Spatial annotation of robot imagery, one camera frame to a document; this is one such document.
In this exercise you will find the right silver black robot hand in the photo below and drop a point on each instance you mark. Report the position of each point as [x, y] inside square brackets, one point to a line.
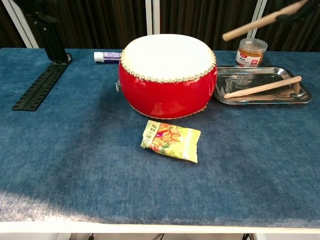
[312, 6]

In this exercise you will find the rectangular steel tray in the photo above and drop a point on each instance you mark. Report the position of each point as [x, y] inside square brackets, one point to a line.
[237, 77]

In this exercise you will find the plain wooden drumstick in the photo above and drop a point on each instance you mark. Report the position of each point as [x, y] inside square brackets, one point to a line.
[262, 88]

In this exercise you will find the white purple toothpaste tube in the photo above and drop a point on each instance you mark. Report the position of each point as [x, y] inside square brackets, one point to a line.
[107, 57]

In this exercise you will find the blue felt table mat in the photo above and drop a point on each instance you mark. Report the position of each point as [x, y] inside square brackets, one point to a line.
[100, 162]

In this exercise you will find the black pleated curtain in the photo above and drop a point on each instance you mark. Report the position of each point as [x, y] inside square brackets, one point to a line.
[7, 32]
[100, 22]
[200, 20]
[295, 37]

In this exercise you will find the red drum white head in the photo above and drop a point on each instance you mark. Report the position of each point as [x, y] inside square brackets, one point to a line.
[165, 92]

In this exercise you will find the yellow green snack packet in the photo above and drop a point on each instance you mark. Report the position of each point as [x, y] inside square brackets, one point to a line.
[172, 142]

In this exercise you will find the black perforated flat rail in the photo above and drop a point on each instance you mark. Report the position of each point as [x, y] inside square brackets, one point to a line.
[37, 90]

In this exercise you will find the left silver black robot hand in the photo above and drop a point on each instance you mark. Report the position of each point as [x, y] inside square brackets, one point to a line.
[48, 17]

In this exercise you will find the white partition frame post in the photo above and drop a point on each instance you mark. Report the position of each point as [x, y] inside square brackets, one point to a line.
[260, 10]
[152, 17]
[22, 27]

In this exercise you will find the clear jar brown contents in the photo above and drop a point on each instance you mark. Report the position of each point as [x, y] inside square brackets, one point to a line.
[250, 53]

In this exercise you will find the black upright bracket post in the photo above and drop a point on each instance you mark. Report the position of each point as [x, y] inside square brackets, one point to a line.
[53, 42]

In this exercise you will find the wooden drumstick dark-marked tip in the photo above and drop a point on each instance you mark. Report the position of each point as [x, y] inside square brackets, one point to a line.
[250, 26]

